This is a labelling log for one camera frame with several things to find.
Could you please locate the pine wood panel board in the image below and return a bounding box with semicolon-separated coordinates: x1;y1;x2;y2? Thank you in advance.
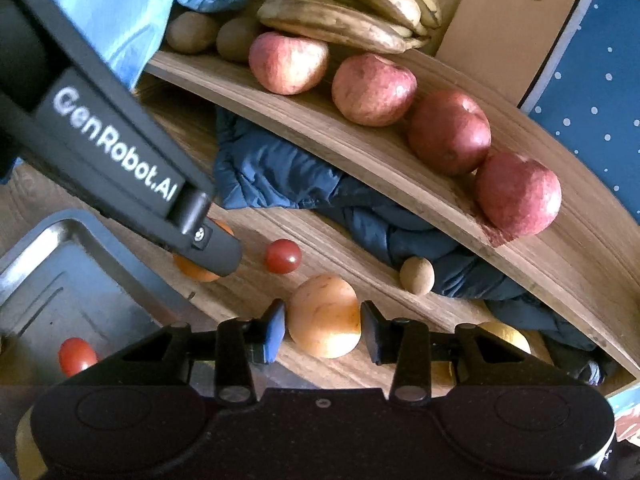
435;0;601;108

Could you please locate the brown kiwi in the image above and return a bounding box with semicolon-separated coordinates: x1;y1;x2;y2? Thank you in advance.
165;11;220;55
216;16;263;63

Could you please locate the bunch of ripe bananas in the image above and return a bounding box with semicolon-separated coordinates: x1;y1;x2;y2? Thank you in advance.
256;0;443;55

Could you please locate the light blue garment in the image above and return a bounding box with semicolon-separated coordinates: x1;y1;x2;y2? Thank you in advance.
35;0;191;91

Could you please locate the dark blue jacket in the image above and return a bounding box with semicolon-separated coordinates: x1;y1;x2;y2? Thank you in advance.
214;107;618;386

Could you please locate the wooden desk shelf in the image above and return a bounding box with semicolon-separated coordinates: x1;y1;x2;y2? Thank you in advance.
142;45;640;396

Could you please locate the rectangular metal tray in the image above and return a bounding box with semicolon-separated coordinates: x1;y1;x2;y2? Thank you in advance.
0;209;221;386

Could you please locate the blue white dotted fabric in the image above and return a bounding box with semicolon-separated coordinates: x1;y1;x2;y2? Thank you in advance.
520;0;640;211

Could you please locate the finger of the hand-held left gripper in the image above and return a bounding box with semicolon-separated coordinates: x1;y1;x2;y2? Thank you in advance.
167;192;242;277

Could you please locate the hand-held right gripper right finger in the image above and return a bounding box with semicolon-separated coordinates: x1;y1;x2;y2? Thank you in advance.
361;301;556;407

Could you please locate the small orange tangerine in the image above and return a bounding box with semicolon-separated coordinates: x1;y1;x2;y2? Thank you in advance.
172;220;236;283

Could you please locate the red cherry tomato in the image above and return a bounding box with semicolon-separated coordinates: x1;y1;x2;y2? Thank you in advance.
264;239;303;275
58;337;99;378

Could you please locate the dark red apple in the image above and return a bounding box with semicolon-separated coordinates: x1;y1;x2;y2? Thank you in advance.
475;151;563;237
407;90;492;177

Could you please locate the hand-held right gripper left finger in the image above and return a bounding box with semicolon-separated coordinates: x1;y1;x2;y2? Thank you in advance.
117;299;289;407

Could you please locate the pale red apple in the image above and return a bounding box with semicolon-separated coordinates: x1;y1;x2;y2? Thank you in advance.
331;53;418;127
248;31;330;96

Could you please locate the yellow lemon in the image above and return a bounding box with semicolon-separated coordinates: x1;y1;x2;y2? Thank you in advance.
430;321;532;386

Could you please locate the striped pepino melon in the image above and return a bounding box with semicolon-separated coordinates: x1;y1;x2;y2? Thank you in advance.
287;274;362;359

